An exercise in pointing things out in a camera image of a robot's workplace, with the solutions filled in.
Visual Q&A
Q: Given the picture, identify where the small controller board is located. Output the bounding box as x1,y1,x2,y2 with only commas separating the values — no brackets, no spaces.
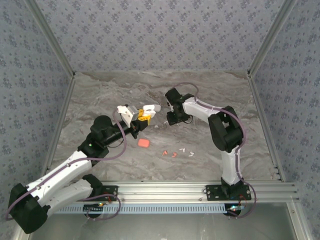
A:
225,204,245,216
83,202,105,214

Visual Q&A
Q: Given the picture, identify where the thin aluminium wall rail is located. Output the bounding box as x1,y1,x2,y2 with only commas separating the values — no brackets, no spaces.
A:
74,69,250,75

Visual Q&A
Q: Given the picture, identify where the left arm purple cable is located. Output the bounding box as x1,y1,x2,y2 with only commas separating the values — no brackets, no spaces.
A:
5,109,127,221

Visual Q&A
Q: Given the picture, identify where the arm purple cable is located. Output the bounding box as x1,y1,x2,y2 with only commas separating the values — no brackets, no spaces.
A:
5,109,127,221
171,81,257,220

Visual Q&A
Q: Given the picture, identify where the aluminium side rail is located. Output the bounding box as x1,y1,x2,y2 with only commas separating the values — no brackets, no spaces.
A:
247,72,286,182
41,73,77,176

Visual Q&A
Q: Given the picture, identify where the wide aluminium base rail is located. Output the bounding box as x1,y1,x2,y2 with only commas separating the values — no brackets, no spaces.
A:
101,181,300,204

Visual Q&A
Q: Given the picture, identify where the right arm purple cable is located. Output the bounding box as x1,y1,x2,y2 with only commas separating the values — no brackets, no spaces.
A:
171,81,257,220

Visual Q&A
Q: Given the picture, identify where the white slotted cable duct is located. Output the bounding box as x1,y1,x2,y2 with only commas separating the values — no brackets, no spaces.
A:
53,202,229,215

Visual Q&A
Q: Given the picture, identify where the aluminium frame post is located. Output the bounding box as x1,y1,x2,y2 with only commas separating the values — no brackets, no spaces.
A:
246,0,300,78
24,0,76,78

